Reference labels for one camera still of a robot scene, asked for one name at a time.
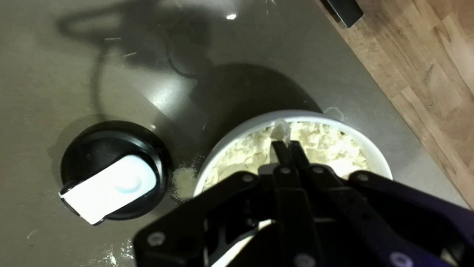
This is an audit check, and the black rectangular block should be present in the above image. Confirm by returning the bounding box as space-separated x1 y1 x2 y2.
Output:
320 0 366 29

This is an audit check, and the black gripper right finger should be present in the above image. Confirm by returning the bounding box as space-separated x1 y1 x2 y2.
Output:
288 139 474 267

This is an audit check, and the black lid with white flap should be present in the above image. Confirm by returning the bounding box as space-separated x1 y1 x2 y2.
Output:
58 118 173 226

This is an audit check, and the white ceramic bowl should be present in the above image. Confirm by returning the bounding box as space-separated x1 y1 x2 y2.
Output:
193 108 396 198

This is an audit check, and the beige protein powder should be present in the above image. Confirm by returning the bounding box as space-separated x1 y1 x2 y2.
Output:
202 119 373 192

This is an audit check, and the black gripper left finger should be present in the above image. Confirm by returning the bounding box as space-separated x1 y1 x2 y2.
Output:
132 139 323 267

